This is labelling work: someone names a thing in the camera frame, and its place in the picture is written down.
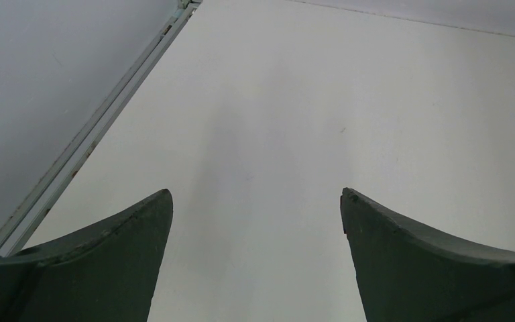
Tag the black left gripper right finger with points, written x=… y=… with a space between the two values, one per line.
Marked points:
x=408 y=271

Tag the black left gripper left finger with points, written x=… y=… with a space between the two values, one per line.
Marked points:
x=106 y=271

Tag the left aluminium frame rail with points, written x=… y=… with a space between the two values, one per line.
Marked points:
x=67 y=70

